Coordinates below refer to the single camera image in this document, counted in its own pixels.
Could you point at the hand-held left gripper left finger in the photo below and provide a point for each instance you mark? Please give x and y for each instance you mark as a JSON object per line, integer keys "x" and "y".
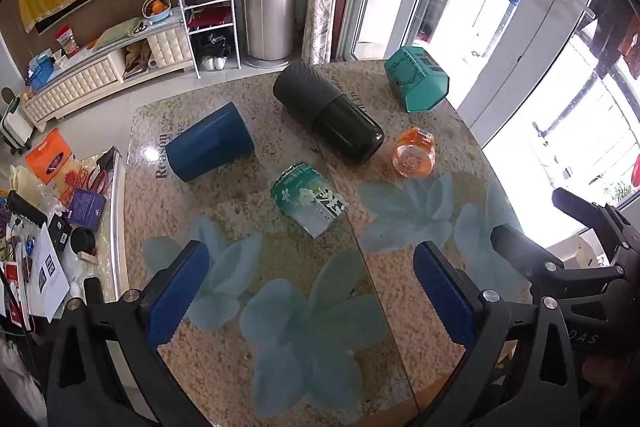
{"x": 176, "y": 294}

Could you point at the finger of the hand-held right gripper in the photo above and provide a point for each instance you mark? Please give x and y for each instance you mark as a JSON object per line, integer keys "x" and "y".
{"x": 515, "y": 244}
{"x": 580, "y": 203}

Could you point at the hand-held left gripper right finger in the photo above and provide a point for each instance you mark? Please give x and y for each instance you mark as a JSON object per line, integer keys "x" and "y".
{"x": 445, "y": 302}

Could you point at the green floral tin can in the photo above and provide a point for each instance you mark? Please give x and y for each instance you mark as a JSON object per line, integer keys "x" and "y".
{"x": 306, "y": 199}

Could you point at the orange transparent cup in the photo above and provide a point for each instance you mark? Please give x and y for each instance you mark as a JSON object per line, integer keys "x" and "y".
{"x": 412, "y": 154}

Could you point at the dark blue cup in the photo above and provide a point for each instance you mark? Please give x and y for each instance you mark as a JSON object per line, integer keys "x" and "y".
{"x": 210, "y": 147}

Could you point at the black cylindrical cup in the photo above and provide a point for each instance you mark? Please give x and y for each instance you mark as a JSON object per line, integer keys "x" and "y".
{"x": 327, "y": 112}

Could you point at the black round container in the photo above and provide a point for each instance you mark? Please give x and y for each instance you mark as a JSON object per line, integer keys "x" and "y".
{"x": 82, "y": 239}

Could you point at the dark blue book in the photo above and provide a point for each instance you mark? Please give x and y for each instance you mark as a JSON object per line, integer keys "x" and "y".
{"x": 86, "y": 207}

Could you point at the white paper sheet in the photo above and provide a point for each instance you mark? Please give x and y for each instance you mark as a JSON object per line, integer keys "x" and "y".
{"x": 47, "y": 274}

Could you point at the red booklet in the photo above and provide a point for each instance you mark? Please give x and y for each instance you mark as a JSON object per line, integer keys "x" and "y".
{"x": 15, "y": 299}

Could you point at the orange tissue box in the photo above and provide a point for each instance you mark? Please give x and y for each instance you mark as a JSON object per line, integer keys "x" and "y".
{"x": 50, "y": 157}

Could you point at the cream cloth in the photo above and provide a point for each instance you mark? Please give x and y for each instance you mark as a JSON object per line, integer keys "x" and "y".
{"x": 25, "y": 182}

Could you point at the green hexagonal box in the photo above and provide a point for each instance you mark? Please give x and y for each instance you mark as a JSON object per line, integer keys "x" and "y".
{"x": 416, "y": 79}

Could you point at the pair of white shoes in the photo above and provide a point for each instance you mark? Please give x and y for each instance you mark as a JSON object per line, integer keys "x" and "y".
{"x": 215, "y": 63}

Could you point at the white suitcase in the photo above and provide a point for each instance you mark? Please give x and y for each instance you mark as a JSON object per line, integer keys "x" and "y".
{"x": 12, "y": 124}

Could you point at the white tufted cabinet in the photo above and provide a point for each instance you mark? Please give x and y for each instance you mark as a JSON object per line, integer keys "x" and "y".
{"x": 100, "y": 69}

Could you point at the blue tissue pack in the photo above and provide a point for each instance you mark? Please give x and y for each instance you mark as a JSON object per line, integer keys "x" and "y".
{"x": 40, "y": 72}

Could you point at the green cushion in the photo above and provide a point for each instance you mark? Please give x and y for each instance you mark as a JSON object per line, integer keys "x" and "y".
{"x": 119, "y": 32}

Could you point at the red snack bag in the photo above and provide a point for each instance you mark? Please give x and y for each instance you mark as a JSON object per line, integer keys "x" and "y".
{"x": 66, "y": 39}

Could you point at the white metal rack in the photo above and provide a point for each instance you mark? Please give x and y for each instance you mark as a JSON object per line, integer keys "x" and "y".
{"x": 207, "y": 14}

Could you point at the bowl of oranges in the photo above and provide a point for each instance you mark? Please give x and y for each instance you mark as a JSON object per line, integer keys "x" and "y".
{"x": 157, "y": 9}

